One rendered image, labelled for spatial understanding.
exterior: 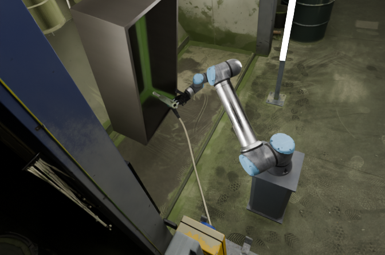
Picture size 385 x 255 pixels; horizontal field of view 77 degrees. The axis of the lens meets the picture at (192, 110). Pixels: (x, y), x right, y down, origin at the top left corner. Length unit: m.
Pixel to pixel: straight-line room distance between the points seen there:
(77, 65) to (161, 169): 1.46
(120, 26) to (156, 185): 1.61
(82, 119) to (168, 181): 1.71
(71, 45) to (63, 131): 2.27
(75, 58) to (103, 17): 1.62
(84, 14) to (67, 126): 0.80
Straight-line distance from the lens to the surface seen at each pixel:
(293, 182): 1.78
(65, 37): 3.06
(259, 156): 1.53
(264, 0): 3.39
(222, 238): 0.67
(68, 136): 0.85
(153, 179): 2.52
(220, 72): 1.56
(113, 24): 1.37
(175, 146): 2.66
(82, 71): 2.98
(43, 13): 2.54
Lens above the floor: 2.20
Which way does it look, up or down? 47 degrees down
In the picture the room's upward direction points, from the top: 11 degrees counter-clockwise
